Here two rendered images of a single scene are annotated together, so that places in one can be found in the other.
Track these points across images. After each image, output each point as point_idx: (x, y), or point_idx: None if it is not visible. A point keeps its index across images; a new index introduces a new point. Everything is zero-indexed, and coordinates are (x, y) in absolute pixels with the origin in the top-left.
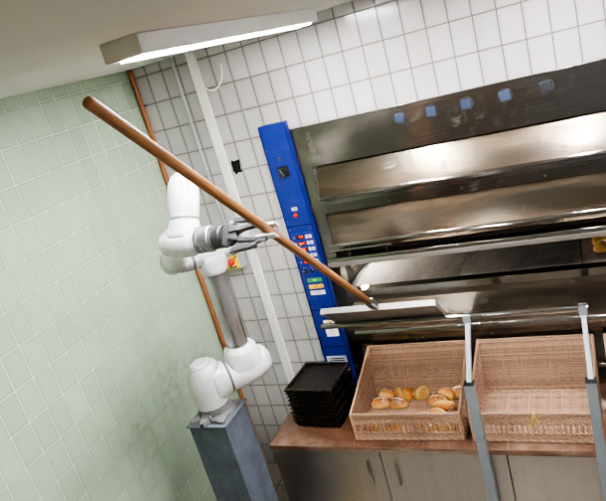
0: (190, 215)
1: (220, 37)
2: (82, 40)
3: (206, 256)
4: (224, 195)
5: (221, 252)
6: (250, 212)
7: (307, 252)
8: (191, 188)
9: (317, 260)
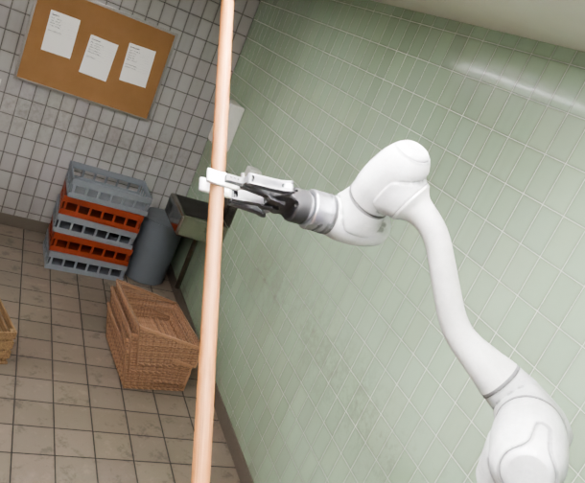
0: (352, 183)
1: None
2: None
3: (492, 425)
4: (217, 70)
5: (489, 444)
6: (216, 124)
7: (206, 303)
8: (376, 155)
9: (201, 346)
